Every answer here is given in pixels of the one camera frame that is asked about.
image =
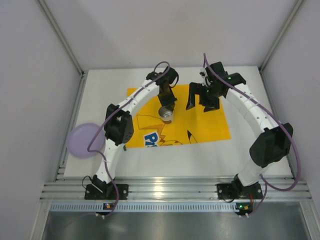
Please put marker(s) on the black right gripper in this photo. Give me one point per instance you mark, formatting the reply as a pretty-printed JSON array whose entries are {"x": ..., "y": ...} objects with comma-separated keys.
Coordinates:
[{"x": 202, "y": 93}]

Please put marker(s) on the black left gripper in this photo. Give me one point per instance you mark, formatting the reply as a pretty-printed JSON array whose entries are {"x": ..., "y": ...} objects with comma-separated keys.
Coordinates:
[{"x": 166, "y": 101}]

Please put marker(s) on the beige metal cup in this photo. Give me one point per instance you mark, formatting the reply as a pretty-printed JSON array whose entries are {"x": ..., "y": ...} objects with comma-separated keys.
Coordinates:
[{"x": 166, "y": 114}]

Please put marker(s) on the yellow cartoon placemat cloth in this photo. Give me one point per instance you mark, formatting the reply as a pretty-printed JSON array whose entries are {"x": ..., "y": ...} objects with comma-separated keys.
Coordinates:
[{"x": 192, "y": 126}]

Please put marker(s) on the purple plastic plate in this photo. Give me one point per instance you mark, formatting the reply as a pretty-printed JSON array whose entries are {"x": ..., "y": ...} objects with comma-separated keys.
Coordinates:
[{"x": 85, "y": 140}]

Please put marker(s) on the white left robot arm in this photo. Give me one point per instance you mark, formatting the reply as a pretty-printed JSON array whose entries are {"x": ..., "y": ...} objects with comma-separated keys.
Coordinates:
[{"x": 118, "y": 127}]

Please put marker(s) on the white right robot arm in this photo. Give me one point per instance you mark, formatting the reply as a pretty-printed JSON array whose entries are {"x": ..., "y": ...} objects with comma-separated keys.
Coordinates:
[{"x": 272, "y": 140}]

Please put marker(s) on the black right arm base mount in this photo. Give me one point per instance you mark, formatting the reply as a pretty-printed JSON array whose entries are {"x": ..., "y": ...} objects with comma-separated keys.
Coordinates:
[{"x": 227, "y": 191}]

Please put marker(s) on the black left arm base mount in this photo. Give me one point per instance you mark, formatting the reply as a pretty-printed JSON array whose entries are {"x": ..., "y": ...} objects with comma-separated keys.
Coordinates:
[{"x": 100, "y": 190}]

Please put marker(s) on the aluminium rail frame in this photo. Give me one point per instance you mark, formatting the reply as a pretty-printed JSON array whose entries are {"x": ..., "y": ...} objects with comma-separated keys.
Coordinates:
[{"x": 142, "y": 189}]

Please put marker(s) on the perforated grey cable duct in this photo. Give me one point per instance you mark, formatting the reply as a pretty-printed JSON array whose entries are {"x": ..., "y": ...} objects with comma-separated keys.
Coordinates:
[{"x": 151, "y": 207}]

